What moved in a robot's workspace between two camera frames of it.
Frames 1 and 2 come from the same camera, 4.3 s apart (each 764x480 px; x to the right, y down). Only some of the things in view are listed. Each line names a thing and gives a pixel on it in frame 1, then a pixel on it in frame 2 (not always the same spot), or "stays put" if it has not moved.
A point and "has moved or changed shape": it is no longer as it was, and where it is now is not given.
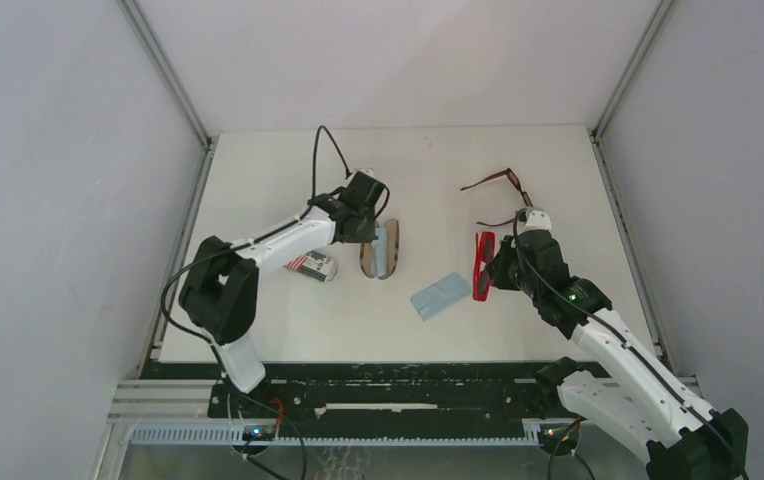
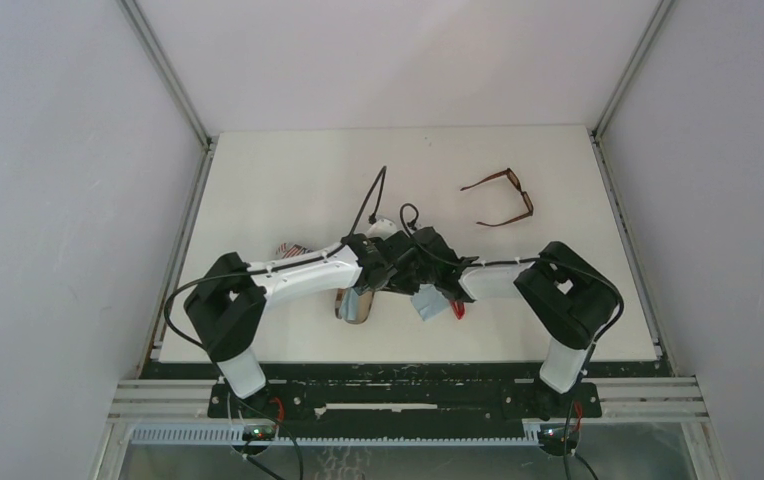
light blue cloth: x=440 y=293 stays put
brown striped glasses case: x=366 y=250 has moved or changed shape
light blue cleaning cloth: x=379 y=252 has moved or changed shape
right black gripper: x=504 y=266 -> x=435 y=263
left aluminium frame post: x=189 y=211 stays put
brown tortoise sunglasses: x=516 y=183 stays put
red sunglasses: x=484 y=253 -> x=458 y=308
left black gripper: x=365 y=225 -> x=394 y=266
